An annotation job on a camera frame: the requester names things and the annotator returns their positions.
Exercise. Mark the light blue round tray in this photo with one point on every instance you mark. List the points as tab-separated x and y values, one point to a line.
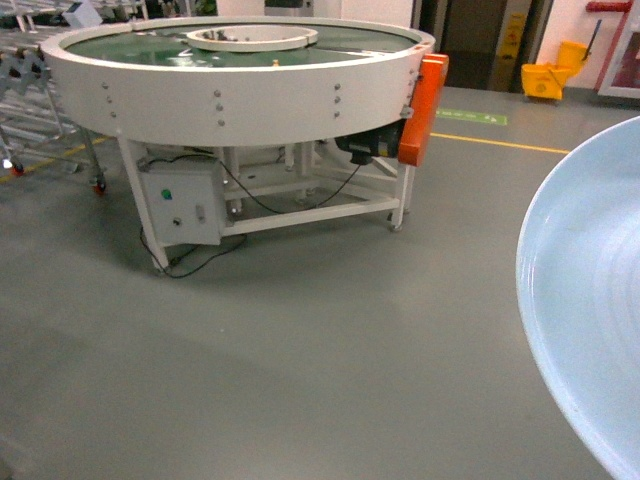
577	277

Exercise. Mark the black electric motor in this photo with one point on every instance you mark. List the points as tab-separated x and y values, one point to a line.
378	142

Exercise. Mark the grey electrical control box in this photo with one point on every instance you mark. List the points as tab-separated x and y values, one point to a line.
186	201

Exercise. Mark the round rotary conveyor table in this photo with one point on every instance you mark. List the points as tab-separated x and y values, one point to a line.
263	96

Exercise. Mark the orange motor cover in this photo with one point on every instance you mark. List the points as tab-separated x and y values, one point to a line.
424	103

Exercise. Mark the yellow mop bucket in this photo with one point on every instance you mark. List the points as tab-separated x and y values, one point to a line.
547	81

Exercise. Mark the extendable roller conveyor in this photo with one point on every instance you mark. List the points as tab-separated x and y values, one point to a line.
34	128

